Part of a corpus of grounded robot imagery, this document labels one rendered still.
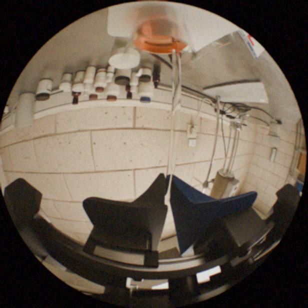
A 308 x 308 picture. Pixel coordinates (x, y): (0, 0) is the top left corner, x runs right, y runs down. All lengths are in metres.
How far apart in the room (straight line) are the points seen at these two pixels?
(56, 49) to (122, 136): 0.46
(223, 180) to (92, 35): 0.64
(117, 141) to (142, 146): 0.13
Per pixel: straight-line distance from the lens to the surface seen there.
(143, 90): 0.39
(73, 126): 0.56
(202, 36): 0.15
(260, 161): 2.52
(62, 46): 0.32
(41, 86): 0.47
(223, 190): 0.51
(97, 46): 0.30
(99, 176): 0.58
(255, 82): 0.42
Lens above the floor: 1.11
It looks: 17 degrees up
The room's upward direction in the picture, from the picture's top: 177 degrees counter-clockwise
